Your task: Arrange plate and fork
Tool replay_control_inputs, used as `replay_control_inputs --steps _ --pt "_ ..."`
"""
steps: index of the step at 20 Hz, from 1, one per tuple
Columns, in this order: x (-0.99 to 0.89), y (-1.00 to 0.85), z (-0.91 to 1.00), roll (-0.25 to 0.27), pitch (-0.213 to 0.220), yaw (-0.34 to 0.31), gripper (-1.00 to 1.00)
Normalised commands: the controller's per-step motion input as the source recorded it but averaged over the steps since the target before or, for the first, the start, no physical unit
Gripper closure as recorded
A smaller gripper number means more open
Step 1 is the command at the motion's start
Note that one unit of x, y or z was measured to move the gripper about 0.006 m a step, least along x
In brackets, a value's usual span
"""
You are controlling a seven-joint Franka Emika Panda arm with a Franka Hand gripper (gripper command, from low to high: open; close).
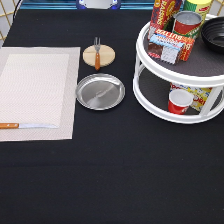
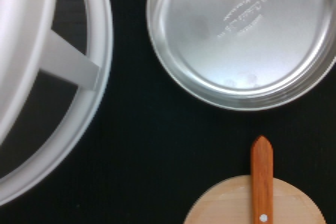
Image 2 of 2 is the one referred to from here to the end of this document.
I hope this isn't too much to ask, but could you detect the silver metal plate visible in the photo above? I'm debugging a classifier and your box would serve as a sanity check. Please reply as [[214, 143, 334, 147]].
[[145, 0, 336, 111]]

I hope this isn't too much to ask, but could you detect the wooden-handled fork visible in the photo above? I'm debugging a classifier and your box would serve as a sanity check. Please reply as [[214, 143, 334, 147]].
[[250, 136, 273, 224]]

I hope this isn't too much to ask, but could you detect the round wooden coaster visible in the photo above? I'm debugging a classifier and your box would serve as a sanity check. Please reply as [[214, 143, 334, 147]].
[[183, 175, 327, 224]]

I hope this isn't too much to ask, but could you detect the white two-tier turntable rack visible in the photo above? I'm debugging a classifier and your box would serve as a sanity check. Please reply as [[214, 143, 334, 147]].
[[0, 0, 114, 206]]

